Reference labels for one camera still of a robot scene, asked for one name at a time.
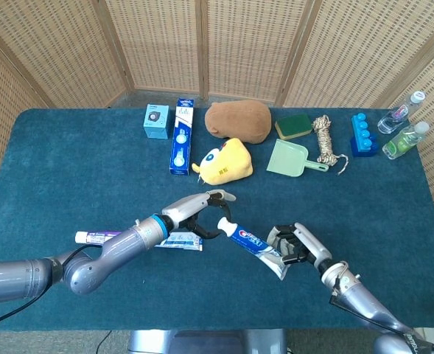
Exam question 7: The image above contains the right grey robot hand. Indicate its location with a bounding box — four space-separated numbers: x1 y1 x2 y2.
267 222 333 267

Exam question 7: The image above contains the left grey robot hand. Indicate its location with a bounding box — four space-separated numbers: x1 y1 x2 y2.
161 189 237 240

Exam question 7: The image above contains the Crest toothpaste tube white cap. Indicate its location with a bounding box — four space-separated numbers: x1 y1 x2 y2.
217 216 290 281

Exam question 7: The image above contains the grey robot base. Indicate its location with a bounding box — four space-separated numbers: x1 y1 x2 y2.
127 329 288 354

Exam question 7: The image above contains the flat blue white toothpaste tube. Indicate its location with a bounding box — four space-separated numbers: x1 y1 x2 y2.
153 231 204 252

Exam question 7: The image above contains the purple toothpaste tube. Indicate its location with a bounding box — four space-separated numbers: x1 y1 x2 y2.
74 230 124 245

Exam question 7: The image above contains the yellow plush toy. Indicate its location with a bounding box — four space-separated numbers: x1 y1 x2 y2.
191 137 254 187

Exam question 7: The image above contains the light green dustpan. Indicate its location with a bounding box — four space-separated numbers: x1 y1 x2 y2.
266 139 329 179

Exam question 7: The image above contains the small light blue box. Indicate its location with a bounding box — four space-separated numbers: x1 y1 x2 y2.
143 103 170 140

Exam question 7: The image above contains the teal table cloth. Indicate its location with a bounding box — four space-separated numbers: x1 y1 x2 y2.
0 107 434 332

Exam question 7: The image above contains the brown plush toy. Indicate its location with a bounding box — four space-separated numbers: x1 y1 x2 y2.
204 100 273 145

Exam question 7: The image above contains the blue building block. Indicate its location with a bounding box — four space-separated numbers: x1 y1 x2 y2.
350 113 379 158

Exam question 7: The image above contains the green yellow sponge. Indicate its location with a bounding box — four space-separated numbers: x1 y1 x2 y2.
274 113 313 141

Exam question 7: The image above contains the bottle with green liquid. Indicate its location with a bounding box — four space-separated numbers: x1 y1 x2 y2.
382 121 430 161

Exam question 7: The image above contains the clear water bottle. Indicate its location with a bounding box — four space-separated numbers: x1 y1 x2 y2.
377 91 427 135

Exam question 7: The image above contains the wicker folding screen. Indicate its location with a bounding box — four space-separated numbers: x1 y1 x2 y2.
0 0 434 259

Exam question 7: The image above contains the beige rope bundle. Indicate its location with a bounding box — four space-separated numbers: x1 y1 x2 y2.
312 114 349 176

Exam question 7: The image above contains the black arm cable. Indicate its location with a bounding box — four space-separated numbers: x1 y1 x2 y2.
0 245 105 332

